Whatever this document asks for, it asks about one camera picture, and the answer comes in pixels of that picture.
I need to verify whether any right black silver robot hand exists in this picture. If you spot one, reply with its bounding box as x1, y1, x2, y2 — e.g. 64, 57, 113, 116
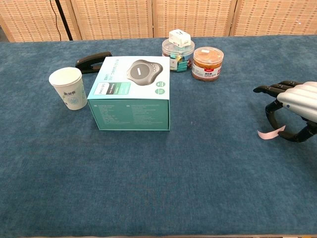
253, 80, 317, 143

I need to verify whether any small pink strip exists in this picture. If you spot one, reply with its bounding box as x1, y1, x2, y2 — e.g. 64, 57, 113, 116
257, 125, 286, 140

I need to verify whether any small white cardboard box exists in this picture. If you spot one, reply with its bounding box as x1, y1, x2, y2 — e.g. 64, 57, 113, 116
168, 29, 192, 48

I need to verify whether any teal speakerphone product box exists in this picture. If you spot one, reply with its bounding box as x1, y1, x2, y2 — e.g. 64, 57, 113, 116
87, 56, 171, 131

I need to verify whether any clear jar with red label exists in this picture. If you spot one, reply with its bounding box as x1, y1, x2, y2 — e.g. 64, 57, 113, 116
192, 47, 224, 82

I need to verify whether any clear jar of binder clips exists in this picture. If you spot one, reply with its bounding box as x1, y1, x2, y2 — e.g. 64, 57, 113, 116
161, 39, 195, 73

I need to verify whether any blue carpet table cloth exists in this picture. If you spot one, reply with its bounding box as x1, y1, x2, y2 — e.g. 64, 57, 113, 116
0, 34, 317, 238

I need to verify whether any bamboo folding screen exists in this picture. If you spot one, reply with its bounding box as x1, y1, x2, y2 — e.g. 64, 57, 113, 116
0, 0, 317, 43

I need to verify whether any black stapler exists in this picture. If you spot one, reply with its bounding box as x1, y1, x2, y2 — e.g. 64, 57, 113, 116
75, 51, 113, 74

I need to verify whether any white paper cup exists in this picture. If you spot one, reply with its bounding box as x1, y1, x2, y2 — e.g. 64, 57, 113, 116
48, 66, 88, 111

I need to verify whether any black tripod stand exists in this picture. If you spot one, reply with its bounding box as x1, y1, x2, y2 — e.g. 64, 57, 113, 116
54, 0, 74, 41

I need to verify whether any thin black hanging cable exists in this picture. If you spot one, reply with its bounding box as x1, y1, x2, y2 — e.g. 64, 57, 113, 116
49, 0, 62, 42

